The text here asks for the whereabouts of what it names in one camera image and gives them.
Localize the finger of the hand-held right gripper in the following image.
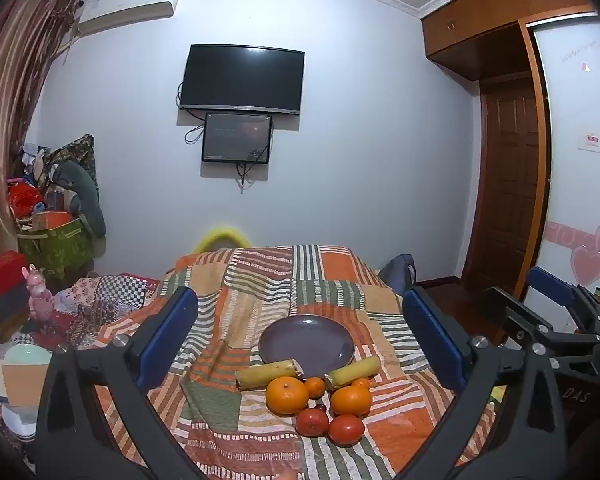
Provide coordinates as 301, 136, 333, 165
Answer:
526, 266, 600, 333
481, 286, 600, 361

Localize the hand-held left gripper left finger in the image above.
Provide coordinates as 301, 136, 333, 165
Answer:
34, 286, 216, 480

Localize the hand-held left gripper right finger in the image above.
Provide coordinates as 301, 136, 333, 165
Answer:
395, 286, 568, 480

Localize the large orange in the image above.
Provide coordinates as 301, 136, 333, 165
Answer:
330, 385, 372, 417
266, 376, 311, 416

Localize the large red tomato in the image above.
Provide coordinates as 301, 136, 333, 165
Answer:
327, 414, 366, 447

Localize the purple plate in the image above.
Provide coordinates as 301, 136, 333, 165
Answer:
258, 314, 356, 380

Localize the small red tomato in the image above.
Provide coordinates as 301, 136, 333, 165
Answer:
295, 408, 329, 437

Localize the checkered floral quilt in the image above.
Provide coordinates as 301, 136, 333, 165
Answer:
55, 272, 161, 351

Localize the blue bag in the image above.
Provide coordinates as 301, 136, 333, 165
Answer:
377, 254, 417, 293

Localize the white heart-print wardrobe door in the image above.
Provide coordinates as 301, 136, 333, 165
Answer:
530, 15, 600, 311

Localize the brown wooden door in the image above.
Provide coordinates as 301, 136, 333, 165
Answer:
472, 77, 543, 293

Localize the striped patchwork blanket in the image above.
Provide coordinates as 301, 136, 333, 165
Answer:
87, 244, 498, 480

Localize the pink rabbit toy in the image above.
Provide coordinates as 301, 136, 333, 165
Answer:
22, 263, 56, 333

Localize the pale green round container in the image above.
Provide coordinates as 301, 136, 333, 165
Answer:
0, 345, 53, 426

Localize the green storage box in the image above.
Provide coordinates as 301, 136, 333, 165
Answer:
17, 217, 93, 271

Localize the tan cardboard piece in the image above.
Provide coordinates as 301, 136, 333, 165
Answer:
2, 362, 48, 408

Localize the orange box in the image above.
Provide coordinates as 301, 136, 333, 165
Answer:
32, 211, 73, 231

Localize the grey plush toy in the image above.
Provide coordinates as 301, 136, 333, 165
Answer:
55, 160, 107, 237

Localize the red gift box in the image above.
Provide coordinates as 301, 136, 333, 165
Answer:
0, 251, 31, 301

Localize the red plastic bag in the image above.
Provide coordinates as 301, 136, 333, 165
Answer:
7, 182, 46, 218

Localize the camouflage cushion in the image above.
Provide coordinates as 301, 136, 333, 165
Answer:
45, 134, 98, 186

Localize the small black monitor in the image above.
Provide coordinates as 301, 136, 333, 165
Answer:
201, 112, 273, 164

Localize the wooden overhead cabinet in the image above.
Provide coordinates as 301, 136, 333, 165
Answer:
420, 0, 600, 81

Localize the striped brown curtain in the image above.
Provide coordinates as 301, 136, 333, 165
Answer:
0, 0, 83, 261

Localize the white air conditioner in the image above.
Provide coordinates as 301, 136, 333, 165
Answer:
75, 0, 183, 37

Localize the yellow ring cushion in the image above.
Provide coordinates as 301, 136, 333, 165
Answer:
195, 227, 251, 253

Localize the wall-mounted black television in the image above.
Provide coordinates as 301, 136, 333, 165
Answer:
178, 44, 305, 116

